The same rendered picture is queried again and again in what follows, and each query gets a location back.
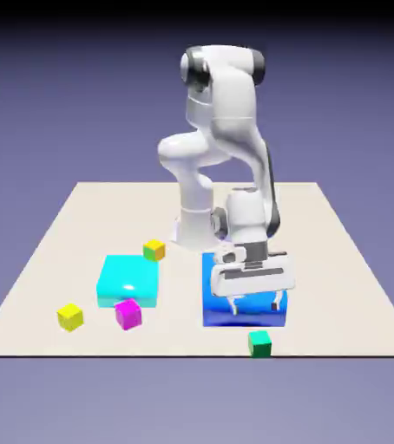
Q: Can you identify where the small magenta cube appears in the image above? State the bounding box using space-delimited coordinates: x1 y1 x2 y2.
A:
114 298 143 331

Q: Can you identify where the large blue box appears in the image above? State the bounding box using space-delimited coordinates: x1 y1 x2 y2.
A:
201 251 289 328

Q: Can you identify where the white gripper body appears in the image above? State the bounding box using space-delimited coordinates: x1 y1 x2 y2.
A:
210 251 296 298

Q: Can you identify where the small multicoloured cube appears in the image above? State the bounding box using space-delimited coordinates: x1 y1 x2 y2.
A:
142 238 167 262

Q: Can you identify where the small green cube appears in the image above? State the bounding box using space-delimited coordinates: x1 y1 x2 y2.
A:
246 330 273 359

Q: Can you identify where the large cyan box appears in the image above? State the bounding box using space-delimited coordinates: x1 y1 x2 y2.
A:
95 254 160 309

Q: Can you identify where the small yellow cube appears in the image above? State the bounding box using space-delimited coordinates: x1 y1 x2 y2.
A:
56 303 84 333

